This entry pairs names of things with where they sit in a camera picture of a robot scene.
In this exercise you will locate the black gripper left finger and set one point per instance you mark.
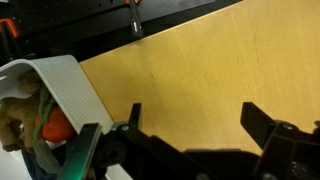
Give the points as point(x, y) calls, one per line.
point(135, 115)

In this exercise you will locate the black perforated breadboard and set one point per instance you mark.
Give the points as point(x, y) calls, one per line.
point(66, 16)

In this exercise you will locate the white plastic container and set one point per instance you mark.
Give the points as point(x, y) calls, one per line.
point(71, 90)

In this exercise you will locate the orange carrot plush green leaves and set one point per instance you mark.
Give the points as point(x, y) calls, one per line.
point(55, 128)

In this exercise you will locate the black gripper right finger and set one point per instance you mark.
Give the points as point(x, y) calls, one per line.
point(256, 123)

